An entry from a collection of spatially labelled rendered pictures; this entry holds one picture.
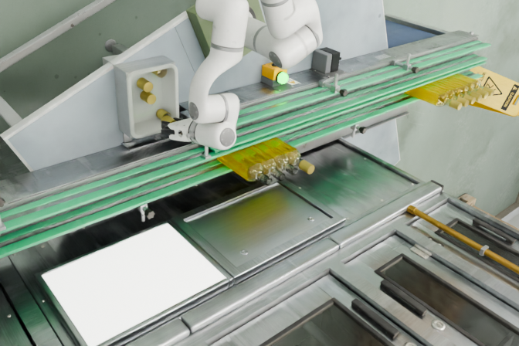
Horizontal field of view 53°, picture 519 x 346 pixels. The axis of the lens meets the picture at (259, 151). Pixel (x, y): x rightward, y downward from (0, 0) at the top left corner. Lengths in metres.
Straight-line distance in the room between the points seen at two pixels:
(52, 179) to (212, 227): 0.50
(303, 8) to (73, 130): 0.78
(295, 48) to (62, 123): 0.73
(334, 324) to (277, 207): 0.49
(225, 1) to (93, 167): 0.67
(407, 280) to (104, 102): 1.07
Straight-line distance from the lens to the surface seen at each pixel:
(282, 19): 1.47
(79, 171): 1.65
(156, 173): 1.64
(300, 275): 1.57
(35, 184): 1.62
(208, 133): 1.40
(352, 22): 2.34
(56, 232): 1.57
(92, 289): 1.51
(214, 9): 1.33
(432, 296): 1.64
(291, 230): 1.69
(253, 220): 1.72
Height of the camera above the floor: 2.17
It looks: 41 degrees down
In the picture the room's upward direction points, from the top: 122 degrees clockwise
